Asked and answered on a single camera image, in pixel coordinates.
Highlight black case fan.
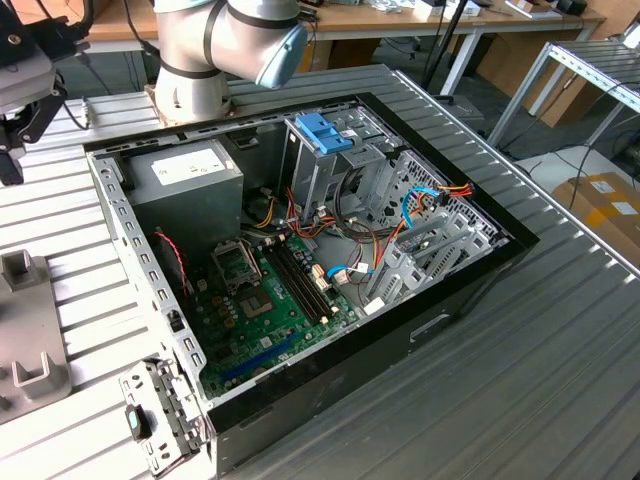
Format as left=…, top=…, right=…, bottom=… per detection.
left=149, top=227, right=197, bottom=304

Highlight silver expansion bracket plate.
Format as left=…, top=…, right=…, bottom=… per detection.
left=118, top=356, right=209, bottom=475

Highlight grey parts rack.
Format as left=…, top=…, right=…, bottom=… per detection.
left=0, top=251, right=75, bottom=426

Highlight silver disk bay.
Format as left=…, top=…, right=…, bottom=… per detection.
left=360, top=207, right=510, bottom=315

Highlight black tripod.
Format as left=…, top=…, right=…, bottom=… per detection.
left=421, top=0, right=475, bottom=97

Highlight blue drive cage latch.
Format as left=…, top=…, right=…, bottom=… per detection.
left=293, top=112, right=359, bottom=156

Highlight yellow black wire bundle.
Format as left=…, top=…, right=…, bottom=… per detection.
left=252, top=192, right=282, bottom=231

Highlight arm cable with metal plug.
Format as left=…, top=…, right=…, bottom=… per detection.
left=63, top=47, right=94, bottom=132

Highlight cardboard box with white labels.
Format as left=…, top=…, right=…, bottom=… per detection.
left=551, top=171, right=640, bottom=252

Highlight silver drive cage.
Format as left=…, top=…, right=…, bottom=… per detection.
left=278, top=106, right=401, bottom=226

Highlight red black twisted fan wire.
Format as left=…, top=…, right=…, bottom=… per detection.
left=153, top=229, right=195, bottom=297

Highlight orange red wire bundle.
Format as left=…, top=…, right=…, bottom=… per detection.
left=283, top=185, right=342, bottom=242

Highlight metal slat side table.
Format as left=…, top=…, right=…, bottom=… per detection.
left=487, top=39, right=640, bottom=151

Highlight orange red yellow power wire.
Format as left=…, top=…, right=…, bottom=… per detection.
left=372, top=182, right=475, bottom=274

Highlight blue expansion slot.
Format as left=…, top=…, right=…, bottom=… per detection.
left=219, top=330, right=302, bottom=382

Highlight blue flat data wire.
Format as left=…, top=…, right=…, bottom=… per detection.
left=327, top=263, right=375, bottom=287
left=399, top=185, right=442, bottom=232

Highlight black PC case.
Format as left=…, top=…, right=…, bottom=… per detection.
left=82, top=91, right=541, bottom=476

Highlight grey power supply unit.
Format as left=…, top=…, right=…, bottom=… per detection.
left=122, top=138, right=245, bottom=261

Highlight black RAM slot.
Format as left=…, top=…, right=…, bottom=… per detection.
left=272, top=242, right=326, bottom=322
left=279, top=240, right=332, bottom=318
left=285, top=238, right=338, bottom=314
left=266, top=243, right=320, bottom=325

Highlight black cable bundle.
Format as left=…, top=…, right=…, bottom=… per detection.
left=333, top=163, right=401, bottom=247

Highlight black latch with teal button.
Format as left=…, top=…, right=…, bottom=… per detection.
left=123, top=404, right=155, bottom=441

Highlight metal socket cover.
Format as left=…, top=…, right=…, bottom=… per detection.
left=209, top=238, right=265, bottom=296

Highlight green motherboard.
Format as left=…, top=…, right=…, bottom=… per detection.
left=187, top=233, right=361, bottom=401

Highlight pale grey wrist adapter block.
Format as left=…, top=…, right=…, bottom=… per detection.
left=0, top=58, right=57, bottom=112

